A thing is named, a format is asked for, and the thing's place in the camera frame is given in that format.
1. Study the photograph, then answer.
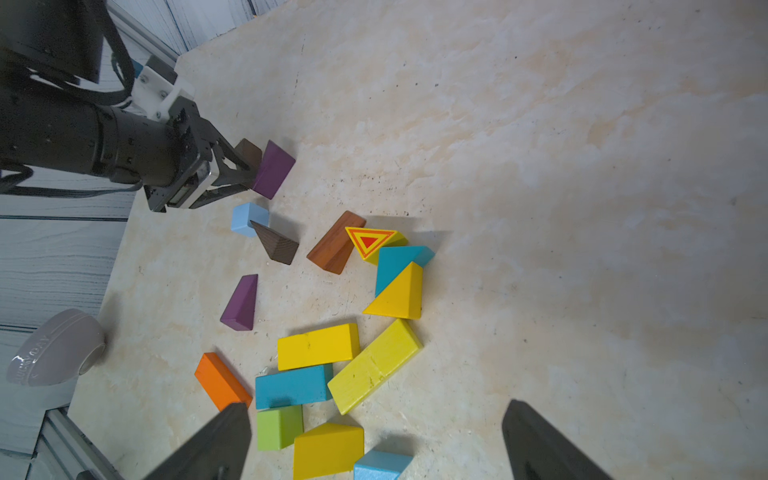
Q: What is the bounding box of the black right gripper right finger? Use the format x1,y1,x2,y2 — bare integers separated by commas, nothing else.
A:
501,400,611,480

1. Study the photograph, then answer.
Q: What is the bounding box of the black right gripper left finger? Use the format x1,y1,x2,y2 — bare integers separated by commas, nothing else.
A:
146,403,252,480

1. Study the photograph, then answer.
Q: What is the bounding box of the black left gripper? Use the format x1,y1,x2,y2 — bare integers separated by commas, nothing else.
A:
92,98,256,212

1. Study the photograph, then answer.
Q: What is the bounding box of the dark brown rectangular block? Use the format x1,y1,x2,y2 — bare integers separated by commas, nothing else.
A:
235,138,263,172

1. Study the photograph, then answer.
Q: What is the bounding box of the light blue cube block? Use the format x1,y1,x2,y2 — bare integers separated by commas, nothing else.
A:
230,203,270,238

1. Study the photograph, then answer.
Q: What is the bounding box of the green small cube block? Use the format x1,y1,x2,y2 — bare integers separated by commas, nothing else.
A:
257,405,304,451

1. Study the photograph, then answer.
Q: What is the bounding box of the orange long wooden block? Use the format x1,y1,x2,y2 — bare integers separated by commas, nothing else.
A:
194,352,252,411

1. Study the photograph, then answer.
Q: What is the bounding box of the brown slanted wooden block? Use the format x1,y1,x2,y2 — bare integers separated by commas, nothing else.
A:
250,221,299,265

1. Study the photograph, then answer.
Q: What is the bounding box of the teal long wooden block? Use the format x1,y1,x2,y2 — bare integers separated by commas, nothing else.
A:
255,364,334,410

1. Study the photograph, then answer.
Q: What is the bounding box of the yellow small cube block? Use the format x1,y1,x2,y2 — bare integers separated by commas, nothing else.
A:
293,423,364,479

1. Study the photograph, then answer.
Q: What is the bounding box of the brown small wooden block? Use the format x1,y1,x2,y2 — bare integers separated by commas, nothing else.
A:
307,211,367,275

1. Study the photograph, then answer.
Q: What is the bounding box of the purple rectangular wooden block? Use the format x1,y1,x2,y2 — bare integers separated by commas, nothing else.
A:
220,274,258,331

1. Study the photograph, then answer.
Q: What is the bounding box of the light blue triangle block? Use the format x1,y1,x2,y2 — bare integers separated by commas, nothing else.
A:
353,450,413,480

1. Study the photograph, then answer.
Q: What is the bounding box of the yellow long wooden block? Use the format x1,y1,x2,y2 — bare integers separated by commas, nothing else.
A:
277,323,360,371

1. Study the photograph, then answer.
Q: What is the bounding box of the lime green long block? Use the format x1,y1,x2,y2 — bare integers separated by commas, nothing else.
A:
328,319,423,415

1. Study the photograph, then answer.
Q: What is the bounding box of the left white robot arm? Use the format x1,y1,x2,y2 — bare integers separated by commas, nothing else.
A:
1,1,261,212

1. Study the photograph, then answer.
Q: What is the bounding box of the orange triangle wooden block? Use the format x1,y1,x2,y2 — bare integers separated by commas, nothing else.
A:
345,227,408,265

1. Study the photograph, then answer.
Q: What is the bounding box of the lilac bowl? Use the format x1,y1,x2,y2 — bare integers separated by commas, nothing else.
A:
6,309,106,387

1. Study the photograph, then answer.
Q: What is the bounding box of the teal triangle wooden block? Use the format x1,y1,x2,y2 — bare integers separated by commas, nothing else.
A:
375,246,435,296

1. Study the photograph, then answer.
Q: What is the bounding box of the yellow triangle wooden block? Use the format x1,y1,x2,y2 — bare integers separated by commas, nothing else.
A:
363,262,423,320

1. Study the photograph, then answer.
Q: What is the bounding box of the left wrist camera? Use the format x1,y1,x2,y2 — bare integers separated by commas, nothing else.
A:
131,55,195,123

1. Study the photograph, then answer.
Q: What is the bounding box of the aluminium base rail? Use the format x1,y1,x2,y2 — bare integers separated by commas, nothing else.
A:
26,408,123,480

